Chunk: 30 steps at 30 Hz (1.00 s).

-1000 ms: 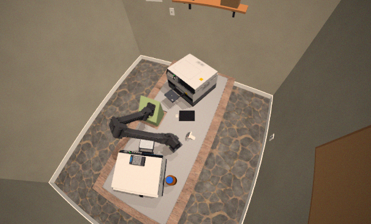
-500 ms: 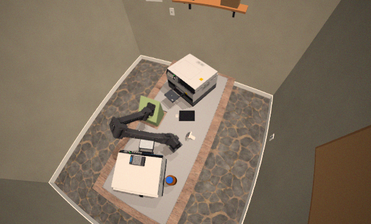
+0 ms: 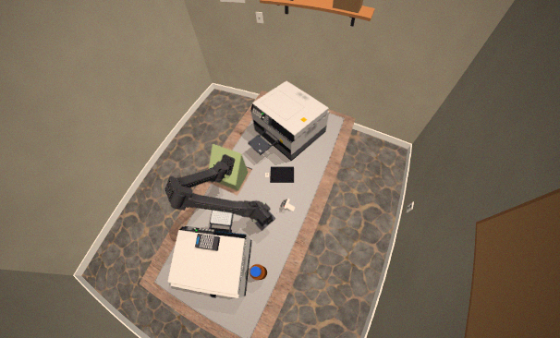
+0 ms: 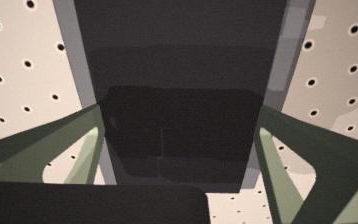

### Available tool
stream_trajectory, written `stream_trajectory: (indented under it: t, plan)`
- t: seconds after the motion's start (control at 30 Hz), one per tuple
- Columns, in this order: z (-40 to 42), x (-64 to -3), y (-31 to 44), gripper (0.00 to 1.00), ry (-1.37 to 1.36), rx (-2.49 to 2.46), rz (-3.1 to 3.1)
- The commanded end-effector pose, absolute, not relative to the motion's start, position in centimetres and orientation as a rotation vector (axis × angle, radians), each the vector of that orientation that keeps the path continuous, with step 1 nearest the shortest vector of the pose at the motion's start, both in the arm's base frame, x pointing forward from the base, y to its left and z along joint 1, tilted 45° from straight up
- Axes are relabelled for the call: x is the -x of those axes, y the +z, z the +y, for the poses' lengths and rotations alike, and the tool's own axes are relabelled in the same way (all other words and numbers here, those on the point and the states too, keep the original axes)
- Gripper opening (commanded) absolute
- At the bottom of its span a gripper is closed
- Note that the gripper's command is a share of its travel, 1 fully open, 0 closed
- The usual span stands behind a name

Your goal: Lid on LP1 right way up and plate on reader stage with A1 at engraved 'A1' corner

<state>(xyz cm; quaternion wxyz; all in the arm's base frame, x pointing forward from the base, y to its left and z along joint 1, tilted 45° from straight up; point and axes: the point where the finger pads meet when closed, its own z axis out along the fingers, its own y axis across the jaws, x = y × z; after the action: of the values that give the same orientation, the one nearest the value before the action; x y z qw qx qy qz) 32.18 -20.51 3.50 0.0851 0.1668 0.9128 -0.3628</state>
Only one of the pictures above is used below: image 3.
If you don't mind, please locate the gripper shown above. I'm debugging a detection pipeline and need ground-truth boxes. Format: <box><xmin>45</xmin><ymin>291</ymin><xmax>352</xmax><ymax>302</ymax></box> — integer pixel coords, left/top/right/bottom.
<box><xmin>250</xmin><ymin>201</ymin><xmax>271</xmax><ymax>223</ymax></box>

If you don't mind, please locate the white multiwell plate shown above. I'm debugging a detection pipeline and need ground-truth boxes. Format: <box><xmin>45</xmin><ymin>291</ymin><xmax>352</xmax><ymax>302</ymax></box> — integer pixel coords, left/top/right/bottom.
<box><xmin>211</xmin><ymin>211</ymin><xmax>232</xmax><ymax>225</ymax></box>

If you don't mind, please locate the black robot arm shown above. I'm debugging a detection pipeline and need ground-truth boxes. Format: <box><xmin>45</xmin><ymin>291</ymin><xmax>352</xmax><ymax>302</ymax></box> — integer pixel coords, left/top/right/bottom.
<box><xmin>165</xmin><ymin>154</ymin><xmax>273</xmax><ymax>225</ymax></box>

